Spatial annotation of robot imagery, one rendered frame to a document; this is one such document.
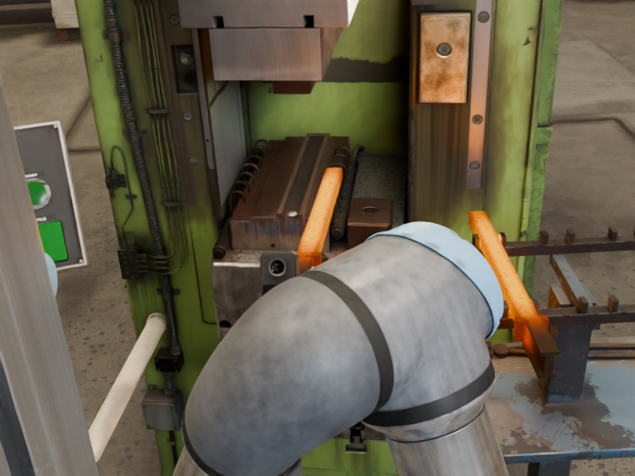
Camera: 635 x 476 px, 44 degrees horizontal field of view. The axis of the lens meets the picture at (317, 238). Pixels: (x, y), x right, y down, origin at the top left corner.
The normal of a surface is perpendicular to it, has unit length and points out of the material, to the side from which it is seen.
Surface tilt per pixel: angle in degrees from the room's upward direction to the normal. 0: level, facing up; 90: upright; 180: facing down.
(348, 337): 49
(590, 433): 0
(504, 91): 90
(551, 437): 0
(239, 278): 90
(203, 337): 90
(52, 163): 60
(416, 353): 79
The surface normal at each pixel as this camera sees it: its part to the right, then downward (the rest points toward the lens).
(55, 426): 0.98, 0.07
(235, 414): -0.42, 0.14
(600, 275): -0.04, -0.87
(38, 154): 0.24, -0.04
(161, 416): -0.13, 0.49
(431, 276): 0.38, -0.46
